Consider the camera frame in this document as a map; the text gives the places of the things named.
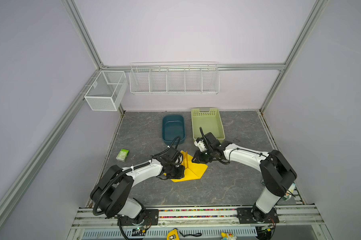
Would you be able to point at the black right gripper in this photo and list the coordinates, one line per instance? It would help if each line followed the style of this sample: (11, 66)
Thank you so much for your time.
(198, 158)

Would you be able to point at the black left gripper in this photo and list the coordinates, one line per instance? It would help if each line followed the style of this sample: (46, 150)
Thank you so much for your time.
(180, 175)

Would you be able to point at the yellow paper napkin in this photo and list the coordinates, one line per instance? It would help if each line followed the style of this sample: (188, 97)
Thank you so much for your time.
(192, 171)

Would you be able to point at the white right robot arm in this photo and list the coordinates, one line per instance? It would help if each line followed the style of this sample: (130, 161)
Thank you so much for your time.
(277, 173)

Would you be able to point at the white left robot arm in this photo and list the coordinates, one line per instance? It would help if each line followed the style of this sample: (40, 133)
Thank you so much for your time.
(110, 195)

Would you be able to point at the light green perforated basket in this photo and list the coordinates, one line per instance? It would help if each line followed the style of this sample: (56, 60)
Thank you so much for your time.
(210, 121)

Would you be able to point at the dark teal plastic tub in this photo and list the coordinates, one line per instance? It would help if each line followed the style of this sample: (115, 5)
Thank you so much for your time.
(173, 126)

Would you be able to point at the small green box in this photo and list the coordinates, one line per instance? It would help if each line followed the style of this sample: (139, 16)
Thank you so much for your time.
(122, 155)

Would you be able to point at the yellow handheld device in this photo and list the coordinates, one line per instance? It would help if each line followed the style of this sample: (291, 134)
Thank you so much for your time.
(173, 235)

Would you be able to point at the colourful tissue packet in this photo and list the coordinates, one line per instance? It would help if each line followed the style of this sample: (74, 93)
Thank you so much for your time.
(289, 192)

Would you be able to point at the yellow white toy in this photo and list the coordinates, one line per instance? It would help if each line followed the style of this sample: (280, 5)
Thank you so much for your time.
(228, 236)

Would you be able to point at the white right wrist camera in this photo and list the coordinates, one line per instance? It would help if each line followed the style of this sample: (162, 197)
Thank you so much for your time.
(199, 143)

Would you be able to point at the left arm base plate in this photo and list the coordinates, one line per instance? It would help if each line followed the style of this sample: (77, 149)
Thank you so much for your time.
(148, 217)

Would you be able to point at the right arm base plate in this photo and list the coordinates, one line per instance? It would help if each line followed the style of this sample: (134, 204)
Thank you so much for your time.
(247, 215)

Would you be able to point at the white wire wall basket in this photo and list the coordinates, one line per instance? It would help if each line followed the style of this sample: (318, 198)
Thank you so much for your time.
(154, 78)

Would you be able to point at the white mesh wall box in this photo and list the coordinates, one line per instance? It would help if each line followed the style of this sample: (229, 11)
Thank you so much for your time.
(107, 91)

